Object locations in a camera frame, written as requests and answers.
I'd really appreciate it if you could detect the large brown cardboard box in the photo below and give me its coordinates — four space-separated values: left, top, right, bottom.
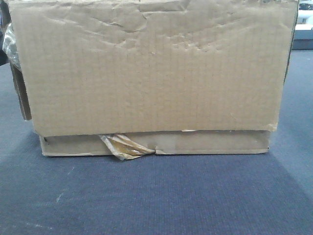
0 0 299 160

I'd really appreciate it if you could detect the white furniture in background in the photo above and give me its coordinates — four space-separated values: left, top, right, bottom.
292 0 313 50

